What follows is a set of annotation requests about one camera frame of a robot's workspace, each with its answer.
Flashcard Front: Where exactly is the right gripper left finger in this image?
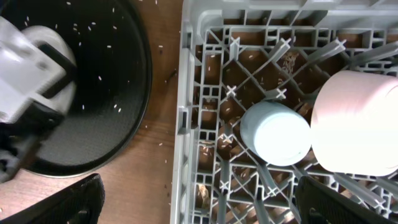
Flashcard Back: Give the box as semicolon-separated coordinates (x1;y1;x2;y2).
1;173;105;224

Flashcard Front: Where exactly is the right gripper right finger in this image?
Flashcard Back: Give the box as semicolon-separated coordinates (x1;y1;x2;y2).
295;176;393;224

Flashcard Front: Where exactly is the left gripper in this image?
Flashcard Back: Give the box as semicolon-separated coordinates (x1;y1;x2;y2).
0;42;78;184

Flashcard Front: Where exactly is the light blue cup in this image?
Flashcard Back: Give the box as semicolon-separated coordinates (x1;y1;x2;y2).
240;101;312;167

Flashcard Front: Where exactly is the grey dishwasher rack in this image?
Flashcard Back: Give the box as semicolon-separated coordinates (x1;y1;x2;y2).
170;1;397;223

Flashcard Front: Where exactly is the round black tray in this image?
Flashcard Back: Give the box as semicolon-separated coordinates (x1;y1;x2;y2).
1;0;152;177

